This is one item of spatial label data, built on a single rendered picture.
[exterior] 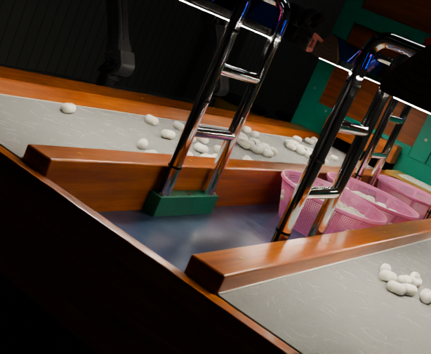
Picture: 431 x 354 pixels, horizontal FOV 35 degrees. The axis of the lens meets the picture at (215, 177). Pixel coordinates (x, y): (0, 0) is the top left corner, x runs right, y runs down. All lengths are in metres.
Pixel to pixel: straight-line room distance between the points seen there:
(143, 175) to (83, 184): 0.14
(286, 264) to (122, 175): 0.33
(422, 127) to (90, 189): 1.72
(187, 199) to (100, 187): 0.22
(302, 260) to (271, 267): 0.11
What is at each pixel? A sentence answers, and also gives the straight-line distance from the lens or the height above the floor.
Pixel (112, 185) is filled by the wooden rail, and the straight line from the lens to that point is 1.14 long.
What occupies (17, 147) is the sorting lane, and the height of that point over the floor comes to 0.74.
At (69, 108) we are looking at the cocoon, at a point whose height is 0.75.
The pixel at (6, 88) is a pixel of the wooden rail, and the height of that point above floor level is 0.75.
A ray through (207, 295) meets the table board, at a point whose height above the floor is 0.74.
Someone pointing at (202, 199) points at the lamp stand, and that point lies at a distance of 1.33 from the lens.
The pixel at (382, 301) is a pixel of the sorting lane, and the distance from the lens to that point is 1.13.
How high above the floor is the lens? 1.05
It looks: 13 degrees down
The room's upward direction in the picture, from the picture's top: 24 degrees clockwise
